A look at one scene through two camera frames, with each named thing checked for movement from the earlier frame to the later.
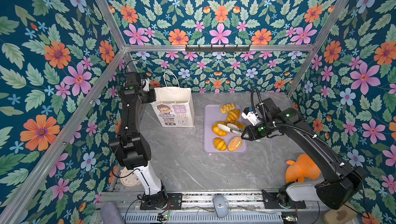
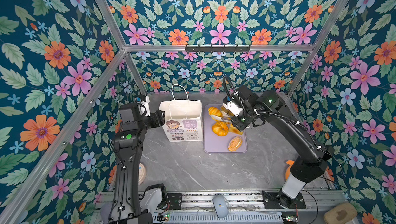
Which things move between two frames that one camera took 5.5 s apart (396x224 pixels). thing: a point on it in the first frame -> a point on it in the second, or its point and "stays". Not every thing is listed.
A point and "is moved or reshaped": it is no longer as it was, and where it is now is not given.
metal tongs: (230, 128) -> (225, 117)
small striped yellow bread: (219, 144) -> (215, 113)
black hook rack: (217, 49) stays
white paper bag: (174, 107) is moved or reshaped
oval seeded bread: (234, 143) stays
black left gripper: (151, 97) -> (158, 118)
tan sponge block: (340, 216) stays
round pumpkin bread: (218, 131) stays
